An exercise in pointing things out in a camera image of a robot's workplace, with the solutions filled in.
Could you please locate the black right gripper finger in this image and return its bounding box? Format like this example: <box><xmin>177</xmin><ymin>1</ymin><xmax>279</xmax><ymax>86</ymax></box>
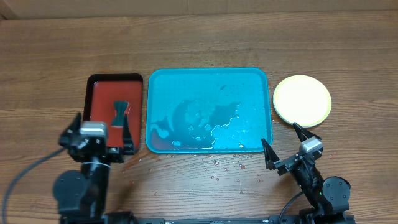
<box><xmin>292</xmin><ymin>122</ymin><xmax>322</xmax><ymax>142</ymax></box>
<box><xmin>261</xmin><ymin>138</ymin><xmax>280</xmax><ymax>170</ymax></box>

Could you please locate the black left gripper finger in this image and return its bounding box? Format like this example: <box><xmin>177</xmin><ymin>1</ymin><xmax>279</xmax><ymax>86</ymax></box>
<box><xmin>60</xmin><ymin>112</ymin><xmax>81</xmax><ymax>138</ymax></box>
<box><xmin>123</xmin><ymin>114</ymin><xmax>136</xmax><ymax>155</ymax></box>

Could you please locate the yellow plate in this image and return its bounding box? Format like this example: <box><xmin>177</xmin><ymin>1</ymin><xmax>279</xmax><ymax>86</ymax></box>
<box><xmin>272</xmin><ymin>75</ymin><xmax>332</xmax><ymax>128</ymax></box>

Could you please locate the green and red sponge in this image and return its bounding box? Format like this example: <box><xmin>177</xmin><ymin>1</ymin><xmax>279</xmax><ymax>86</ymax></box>
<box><xmin>111</xmin><ymin>101</ymin><xmax>129</xmax><ymax>127</ymax></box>

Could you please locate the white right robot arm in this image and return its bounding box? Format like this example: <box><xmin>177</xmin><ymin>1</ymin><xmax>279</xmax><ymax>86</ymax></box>
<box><xmin>261</xmin><ymin>123</ymin><xmax>356</xmax><ymax>224</ymax></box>

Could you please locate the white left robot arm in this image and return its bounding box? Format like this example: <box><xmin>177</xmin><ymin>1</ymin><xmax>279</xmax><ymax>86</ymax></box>
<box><xmin>53</xmin><ymin>113</ymin><xmax>138</xmax><ymax>224</ymax></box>

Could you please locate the red tray with black rim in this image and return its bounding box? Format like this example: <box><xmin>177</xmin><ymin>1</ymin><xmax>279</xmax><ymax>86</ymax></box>
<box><xmin>83</xmin><ymin>73</ymin><xmax>143</xmax><ymax>149</ymax></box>

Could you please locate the blue plastic tray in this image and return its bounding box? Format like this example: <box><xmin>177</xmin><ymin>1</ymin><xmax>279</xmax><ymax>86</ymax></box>
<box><xmin>146</xmin><ymin>67</ymin><xmax>274</xmax><ymax>154</ymax></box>

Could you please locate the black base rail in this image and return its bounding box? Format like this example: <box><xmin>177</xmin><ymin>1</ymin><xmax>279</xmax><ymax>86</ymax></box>
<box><xmin>102</xmin><ymin>212</ymin><xmax>355</xmax><ymax>224</ymax></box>

